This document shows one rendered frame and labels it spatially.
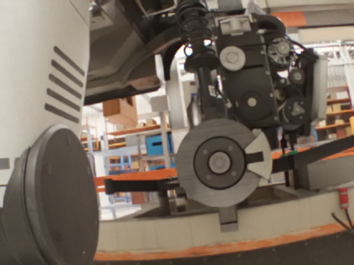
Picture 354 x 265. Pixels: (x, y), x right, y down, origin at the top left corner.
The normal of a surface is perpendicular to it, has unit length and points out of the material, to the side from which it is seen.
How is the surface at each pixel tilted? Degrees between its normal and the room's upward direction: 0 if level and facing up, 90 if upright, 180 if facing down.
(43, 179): 90
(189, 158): 90
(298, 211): 90
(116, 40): 104
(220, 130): 90
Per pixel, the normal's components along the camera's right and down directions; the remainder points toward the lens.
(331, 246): -0.14, -0.10
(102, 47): 0.03, 0.11
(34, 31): 0.80, -0.04
